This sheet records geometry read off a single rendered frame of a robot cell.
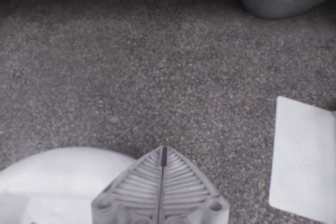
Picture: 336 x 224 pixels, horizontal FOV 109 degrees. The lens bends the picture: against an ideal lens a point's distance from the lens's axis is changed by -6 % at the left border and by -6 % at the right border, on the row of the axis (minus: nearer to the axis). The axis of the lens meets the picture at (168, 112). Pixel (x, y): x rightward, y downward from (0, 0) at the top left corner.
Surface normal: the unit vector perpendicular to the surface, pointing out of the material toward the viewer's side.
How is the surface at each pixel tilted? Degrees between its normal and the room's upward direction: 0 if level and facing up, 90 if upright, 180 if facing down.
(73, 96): 0
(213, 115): 0
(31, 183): 1
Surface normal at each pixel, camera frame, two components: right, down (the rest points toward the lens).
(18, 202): 0.90, 0.21
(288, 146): 0.00, -0.31
